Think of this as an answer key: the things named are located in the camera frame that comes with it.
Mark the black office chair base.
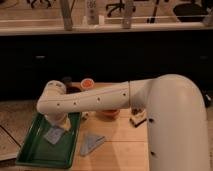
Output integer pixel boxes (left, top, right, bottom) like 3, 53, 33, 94
105, 0, 136, 17

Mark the wooden table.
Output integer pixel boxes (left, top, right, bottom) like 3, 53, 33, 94
19, 81, 151, 171

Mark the grey triangular cloth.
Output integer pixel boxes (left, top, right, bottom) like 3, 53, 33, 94
80, 132, 106, 156

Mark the black office chair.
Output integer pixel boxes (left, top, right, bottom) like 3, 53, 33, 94
173, 0, 212, 22

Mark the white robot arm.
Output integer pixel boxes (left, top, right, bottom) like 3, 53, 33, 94
37, 74, 211, 171

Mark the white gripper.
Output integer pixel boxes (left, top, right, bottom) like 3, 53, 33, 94
45, 114, 71, 131

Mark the dark red bowl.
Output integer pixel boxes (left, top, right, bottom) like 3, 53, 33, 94
67, 86, 81, 94

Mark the green plastic tray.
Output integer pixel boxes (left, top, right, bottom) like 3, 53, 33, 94
16, 113, 81, 169

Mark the orange filled white cup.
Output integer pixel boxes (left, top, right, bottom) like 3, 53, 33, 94
80, 78, 94, 91

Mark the blue grey sponge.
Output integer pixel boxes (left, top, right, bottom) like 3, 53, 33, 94
44, 127, 65, 145

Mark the orange bowl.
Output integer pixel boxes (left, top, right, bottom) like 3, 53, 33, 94
97, 110, 120, 118

